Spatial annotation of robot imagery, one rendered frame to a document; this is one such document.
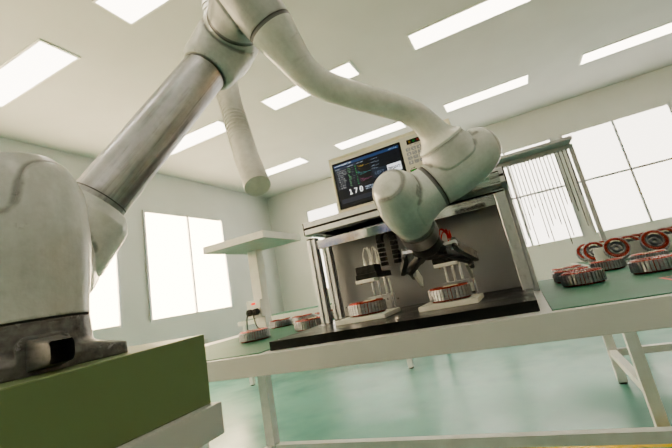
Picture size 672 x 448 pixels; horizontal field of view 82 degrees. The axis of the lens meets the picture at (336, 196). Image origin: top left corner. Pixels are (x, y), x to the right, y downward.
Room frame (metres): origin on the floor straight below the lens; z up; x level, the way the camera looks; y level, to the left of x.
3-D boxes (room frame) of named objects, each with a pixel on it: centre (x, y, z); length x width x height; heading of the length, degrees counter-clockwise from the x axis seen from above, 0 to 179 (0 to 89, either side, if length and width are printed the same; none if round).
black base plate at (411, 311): (1.15, -0.14, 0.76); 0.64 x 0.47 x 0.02; 67
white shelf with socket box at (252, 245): (2.02, 0.47, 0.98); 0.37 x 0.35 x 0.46; 67
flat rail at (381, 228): (1.23, -0.18, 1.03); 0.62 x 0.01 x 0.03; 67
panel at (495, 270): (1.37, -0.24, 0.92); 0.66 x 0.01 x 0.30; 67
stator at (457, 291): (1.09, -0.25, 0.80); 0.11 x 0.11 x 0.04
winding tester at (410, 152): (1.42, -0.27, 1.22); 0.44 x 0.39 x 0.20; 67
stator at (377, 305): (1.18, -0.03, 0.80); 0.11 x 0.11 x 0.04
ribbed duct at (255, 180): (2.38, 0.55, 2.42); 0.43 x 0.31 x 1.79; 67
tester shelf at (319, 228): (1.43, -0.26, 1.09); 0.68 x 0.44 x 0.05; 67
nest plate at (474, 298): (1.09, -0.25, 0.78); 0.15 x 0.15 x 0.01; 67
